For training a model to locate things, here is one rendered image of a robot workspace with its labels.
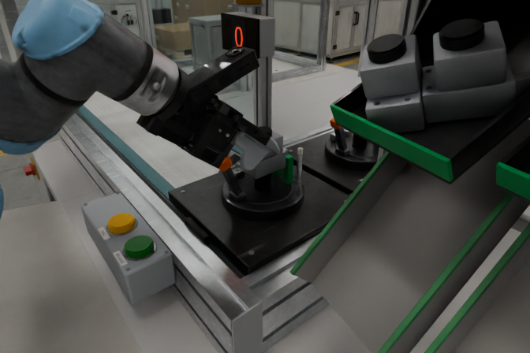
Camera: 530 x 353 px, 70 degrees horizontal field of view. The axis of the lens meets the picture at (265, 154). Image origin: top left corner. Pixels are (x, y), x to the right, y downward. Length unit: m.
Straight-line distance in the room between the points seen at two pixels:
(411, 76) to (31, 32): 0.32
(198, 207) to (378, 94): 0.39
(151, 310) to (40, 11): 0.43
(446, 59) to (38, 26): 0.34
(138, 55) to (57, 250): 0.48
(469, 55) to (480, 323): 0.24
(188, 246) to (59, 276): 0.25
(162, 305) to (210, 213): 0.16
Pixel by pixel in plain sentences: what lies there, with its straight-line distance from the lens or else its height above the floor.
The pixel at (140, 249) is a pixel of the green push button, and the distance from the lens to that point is 0.57.
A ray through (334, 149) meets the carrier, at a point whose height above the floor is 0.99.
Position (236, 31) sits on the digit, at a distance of 0.76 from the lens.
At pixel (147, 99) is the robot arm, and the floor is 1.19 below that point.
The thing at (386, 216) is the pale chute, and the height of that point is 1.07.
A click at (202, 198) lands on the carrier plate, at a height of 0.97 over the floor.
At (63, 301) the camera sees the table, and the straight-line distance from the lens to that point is 0.70.
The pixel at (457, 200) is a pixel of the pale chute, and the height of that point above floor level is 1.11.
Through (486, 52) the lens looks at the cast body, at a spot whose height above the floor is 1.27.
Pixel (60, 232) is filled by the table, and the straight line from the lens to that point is 0.85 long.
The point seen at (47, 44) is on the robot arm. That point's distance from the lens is 0.40.
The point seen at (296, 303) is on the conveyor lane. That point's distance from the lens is 0.56.
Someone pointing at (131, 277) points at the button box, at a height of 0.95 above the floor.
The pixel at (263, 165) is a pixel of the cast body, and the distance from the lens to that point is 0.59.
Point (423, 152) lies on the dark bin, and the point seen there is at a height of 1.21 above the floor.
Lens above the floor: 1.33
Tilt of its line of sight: 27 degrees down
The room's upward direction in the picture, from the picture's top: straight up
